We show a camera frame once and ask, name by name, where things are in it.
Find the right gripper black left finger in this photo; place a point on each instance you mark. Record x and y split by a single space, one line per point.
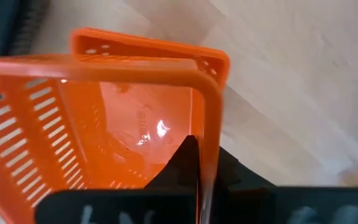
182 168

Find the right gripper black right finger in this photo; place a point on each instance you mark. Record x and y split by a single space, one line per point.
228 174

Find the orange slotted plastic basket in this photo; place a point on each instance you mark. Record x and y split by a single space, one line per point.
129 70
154 43

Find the black slotted plastic basket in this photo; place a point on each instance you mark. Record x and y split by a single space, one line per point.
26 25

